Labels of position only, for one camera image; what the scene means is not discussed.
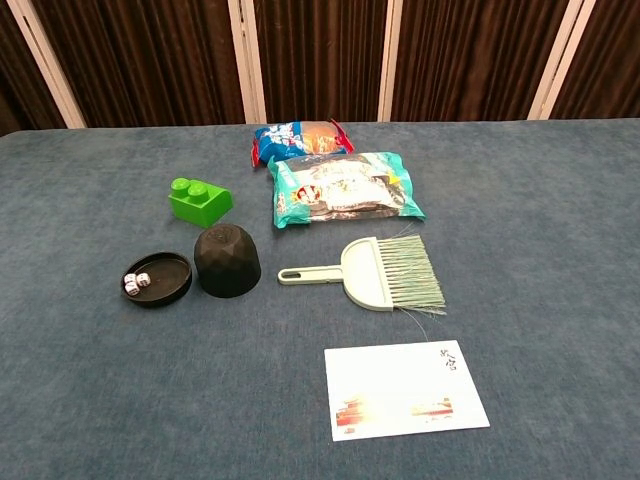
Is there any black round cup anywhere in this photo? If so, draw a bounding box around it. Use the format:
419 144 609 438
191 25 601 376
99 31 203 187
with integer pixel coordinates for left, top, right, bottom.
193 223 263 300

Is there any white hand brush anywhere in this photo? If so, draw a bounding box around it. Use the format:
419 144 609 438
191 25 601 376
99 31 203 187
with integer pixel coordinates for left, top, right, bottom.
277 233 448 316

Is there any black round tray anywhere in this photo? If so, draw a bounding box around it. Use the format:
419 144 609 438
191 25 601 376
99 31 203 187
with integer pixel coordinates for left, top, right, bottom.
120 251 194 309

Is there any teal snack bag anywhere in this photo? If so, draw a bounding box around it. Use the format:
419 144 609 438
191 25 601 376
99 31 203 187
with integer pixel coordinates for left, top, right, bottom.
266 151 427 230

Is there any blue bread snack packet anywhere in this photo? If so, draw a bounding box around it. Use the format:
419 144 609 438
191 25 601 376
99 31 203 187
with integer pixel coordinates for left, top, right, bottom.
250 118 356 169

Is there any green building block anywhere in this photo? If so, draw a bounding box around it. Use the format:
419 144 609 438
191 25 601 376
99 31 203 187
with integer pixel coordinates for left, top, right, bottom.
167 177 235 230

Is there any white postcard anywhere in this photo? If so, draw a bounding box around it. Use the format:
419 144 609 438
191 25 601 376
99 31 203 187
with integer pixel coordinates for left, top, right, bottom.
323 339 491 443

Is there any dark brown pleated curtain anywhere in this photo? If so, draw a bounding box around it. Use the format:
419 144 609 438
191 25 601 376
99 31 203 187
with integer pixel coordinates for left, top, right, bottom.
391 0 570 123
30 0 247 129
253 0 390 124
548 0 640 121
0 0 67 137

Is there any blue felt table cover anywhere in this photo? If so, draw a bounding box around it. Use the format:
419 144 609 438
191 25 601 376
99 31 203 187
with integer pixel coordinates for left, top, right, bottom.
0 117 640 480

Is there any white frame post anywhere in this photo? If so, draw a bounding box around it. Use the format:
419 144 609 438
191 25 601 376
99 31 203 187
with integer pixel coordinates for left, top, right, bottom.
527 0 597 121
227 0 267 125
377 0 404 123
7 0 87 130

